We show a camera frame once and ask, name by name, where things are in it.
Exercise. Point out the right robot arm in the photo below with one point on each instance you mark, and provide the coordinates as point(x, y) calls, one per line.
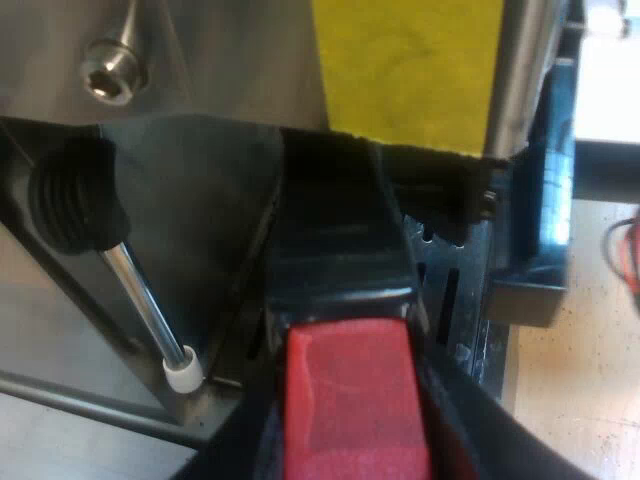
point(607, 170)

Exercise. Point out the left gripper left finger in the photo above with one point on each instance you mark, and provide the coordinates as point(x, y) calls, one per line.
point(245, 440)

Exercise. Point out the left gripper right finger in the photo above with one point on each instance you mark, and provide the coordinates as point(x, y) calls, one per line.
point(465, 430)

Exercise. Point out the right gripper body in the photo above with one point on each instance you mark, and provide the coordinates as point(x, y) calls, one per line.
point(547, 200)

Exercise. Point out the steel espresso machine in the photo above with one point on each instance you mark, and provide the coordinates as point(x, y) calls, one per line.
point(200, 210)

